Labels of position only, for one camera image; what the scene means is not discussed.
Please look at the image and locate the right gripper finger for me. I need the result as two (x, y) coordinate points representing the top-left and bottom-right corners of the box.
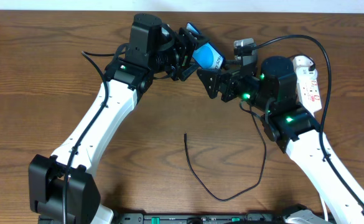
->
(197, 69), (222, 99)
(223, 60), (241, 70)

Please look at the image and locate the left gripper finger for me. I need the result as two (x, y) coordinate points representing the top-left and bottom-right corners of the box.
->
(179, 63), (200, 82)
(179, 28), (210, 53)

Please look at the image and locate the blue screen Samsung smartphone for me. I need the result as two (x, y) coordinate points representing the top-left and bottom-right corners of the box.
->
(186, 22), (225, 70)

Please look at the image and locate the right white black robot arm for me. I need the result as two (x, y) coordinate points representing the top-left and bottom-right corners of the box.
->
(197, 56), (364, 223)

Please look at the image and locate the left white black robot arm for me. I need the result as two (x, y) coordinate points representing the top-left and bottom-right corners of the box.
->
(28, 13), (208, 223)

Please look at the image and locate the white power strip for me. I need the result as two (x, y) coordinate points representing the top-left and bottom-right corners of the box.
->
(296, 67), (322, 115)

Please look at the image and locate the right black camera cable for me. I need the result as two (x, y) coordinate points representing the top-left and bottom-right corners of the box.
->
(233, 34), (364, 224)

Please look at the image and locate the black camera cable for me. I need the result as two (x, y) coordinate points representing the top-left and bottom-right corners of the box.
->
(62, 43), (129, 224)
(233, 34), (364, 224)

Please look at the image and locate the white USB wall charger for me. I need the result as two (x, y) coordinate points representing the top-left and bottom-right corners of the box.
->
(292, 54), (315, 72)

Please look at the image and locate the black USB charging cable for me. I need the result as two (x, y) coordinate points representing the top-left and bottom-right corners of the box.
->
(184, 54), (317, 202)

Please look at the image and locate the left black camera cable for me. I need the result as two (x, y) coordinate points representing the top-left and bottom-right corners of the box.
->
(62, 43), (129, 224)

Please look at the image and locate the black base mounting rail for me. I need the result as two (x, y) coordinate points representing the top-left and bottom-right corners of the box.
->
(37, 212), (335, 224)

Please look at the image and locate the white power strip cord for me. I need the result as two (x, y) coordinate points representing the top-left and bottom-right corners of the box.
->
(319, 194), (330, 222)

